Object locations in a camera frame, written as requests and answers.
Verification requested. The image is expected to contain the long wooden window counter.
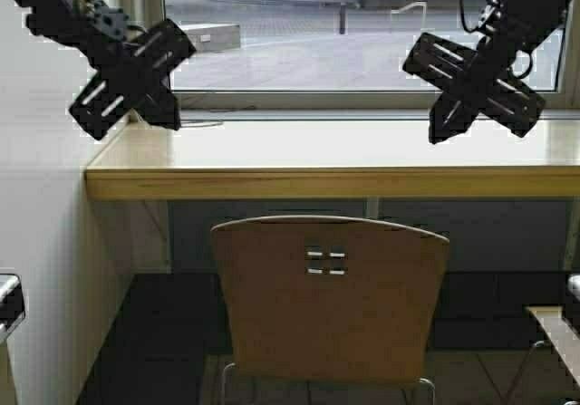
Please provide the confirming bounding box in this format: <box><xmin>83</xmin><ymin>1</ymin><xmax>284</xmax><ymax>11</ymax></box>
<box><xmin>84</xmin><ymin>120</ymin><xmax>579</xmax><ymax>200</ymax></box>

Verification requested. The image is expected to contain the black outdoor bollard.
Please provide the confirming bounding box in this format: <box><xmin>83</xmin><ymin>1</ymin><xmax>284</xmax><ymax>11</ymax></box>
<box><xmin>339</xmin><ymin>3</ymin><xmax>347</xmax><ymax>34</ymax></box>

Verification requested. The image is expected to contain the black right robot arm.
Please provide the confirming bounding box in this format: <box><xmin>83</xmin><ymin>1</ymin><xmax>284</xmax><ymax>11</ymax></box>
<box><xmin>402</xmin><ymin>0</ymin><xmax>573</xmax><ymax>144</ymax></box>

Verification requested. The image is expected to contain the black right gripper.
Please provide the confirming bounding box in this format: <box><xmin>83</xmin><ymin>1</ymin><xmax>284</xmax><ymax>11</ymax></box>
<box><xmin>402</xmin><ymin>32</ymin><xmax>546</xmax><ymax>138</ymax></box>

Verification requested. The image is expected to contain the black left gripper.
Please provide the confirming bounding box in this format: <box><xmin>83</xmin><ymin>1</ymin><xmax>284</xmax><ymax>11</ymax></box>
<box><xmin>69</xmin><ymin>18</ymin><xmax>197</xmax><ymax>140</ymax></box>

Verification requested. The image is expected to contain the concrete outdoor bench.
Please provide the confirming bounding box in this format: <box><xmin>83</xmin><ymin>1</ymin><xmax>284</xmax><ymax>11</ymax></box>
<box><xmin>179</xmin><ymin>23</ymin><xmax>241</xmax><ymax>53</ymax></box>

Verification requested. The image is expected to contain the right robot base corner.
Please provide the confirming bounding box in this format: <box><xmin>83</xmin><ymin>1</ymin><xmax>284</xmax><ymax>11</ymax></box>
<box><xmin>562</xmin><ymin>274</ymin><xmax>580</xmax><ymax>333</ymax></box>

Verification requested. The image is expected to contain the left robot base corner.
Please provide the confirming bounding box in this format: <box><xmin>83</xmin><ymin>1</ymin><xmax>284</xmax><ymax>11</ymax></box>
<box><xmin>1</xmin><ymin>274</ymin><xmax>26</xmax><ymax>344</ymax></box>

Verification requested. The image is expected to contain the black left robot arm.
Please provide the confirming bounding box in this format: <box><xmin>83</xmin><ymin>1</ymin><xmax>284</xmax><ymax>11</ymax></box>
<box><xmin>15</xmin><ymin>0</ymin><xmax>196</xmax><ymax>140</ymax></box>

